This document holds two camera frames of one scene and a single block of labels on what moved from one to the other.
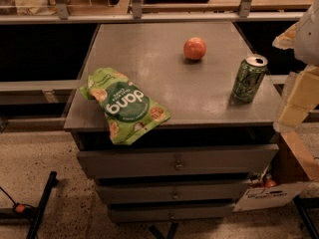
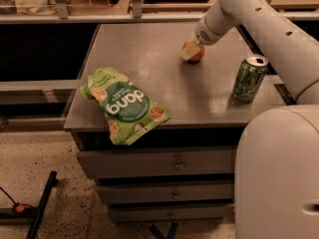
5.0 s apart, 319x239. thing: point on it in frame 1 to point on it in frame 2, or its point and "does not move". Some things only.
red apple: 194,48 does not move
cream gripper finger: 301,99 to 190,50
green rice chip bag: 129,114 does not move
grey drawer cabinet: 194,165 does not move
